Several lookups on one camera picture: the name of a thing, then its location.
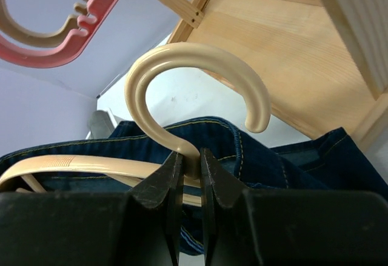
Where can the beige hanger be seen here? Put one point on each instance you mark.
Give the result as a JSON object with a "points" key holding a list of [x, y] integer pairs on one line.
{"points": [[44, 40], [142, 96]]}

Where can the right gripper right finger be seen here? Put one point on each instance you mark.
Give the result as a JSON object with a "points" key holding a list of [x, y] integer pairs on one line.
{"points": [[244, 226]]}

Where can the white plastic basket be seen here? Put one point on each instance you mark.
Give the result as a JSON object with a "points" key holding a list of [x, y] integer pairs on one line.
{"points": [[100, 125]]}

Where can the wooden clothes rack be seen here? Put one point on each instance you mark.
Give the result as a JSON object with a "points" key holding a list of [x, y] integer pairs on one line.
{"points": [[324, 62]]}

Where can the dark blue denim skirt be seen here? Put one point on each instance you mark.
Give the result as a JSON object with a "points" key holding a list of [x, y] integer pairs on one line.
{"points": [[331, 162]]}

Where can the pink plastic hanger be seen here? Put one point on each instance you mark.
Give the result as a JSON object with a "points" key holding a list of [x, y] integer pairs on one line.
{"points": [[70, 48]]}

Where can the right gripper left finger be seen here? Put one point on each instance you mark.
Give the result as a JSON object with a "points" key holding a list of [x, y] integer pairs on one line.
{"points": [[137, 227]]}

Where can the beige hanger front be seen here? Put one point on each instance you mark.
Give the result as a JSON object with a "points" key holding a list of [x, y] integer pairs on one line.
{"points": [[44, 40]]}

